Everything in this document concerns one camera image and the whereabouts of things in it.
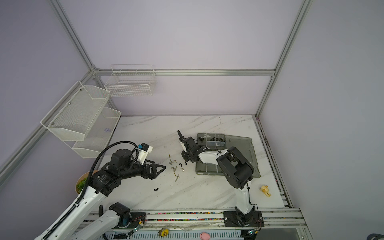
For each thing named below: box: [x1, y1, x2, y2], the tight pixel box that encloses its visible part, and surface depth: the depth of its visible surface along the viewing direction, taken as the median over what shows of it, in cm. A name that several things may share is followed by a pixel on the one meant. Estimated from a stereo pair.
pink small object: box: [199, 232, 211, 240], surface depth 70 cm
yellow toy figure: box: [260, 185, 272, 198], surface depth 82 cm
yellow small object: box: [158, 228, 170, 237], surface depth 70 cm
